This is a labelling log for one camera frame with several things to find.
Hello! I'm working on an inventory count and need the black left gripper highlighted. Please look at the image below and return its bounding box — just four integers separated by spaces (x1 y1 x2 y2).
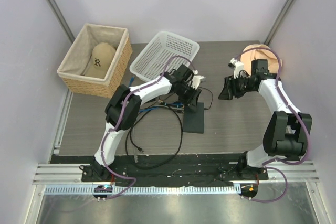
176 83 201 112

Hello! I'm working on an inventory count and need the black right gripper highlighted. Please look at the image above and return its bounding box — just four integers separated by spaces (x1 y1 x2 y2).
219 73 256 100

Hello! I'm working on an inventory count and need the black power cable with plug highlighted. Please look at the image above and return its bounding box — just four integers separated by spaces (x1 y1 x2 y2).
198 86 214 111

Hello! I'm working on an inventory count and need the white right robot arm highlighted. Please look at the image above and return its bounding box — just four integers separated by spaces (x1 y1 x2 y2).
218 59 312 179

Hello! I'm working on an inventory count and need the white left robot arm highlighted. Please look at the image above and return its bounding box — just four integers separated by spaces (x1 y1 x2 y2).
90 65 205 182

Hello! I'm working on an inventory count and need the peach bucket hat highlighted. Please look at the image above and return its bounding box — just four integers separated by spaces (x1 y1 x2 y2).
240 44 282 76

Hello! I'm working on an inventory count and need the white plastic mesh basket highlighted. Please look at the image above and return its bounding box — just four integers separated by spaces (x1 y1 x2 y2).
129 31 200 82

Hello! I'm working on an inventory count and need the beige baseball cap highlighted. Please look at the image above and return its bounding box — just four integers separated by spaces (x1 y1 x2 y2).
84 42 116 79

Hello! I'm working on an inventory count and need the wicker basket with liner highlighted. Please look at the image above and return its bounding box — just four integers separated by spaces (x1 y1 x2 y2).
57 23 133 98

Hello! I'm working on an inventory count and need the blue ethernet cable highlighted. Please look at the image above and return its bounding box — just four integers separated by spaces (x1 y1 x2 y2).
128 77 184 113

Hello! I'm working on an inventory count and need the black network switch box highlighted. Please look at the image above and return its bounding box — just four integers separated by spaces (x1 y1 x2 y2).
183 102 204 134

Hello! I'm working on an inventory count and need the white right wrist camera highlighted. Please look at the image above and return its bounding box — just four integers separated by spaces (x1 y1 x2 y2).
228 58 244 79

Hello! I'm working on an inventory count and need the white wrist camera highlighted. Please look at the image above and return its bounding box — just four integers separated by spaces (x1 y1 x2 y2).
228 58 244 79
187 70 206 90

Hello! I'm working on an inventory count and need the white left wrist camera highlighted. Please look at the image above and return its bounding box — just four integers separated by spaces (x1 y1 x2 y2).
187 70 206 90

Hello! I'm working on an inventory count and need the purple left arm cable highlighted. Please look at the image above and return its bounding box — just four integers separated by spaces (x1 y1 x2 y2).
101 55 197 200

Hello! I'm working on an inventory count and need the black ethernet cable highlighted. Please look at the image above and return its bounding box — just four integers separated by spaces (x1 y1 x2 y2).
125 100 184 169

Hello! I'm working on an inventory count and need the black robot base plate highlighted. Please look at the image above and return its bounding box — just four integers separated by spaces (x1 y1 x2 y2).
51 154 269 187

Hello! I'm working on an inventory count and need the grey ethernet cable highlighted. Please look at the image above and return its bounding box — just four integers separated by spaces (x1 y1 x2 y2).
131 126 140 163

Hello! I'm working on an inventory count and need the white slotted cable duct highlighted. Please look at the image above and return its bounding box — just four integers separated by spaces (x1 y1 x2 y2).
44 184 241 195

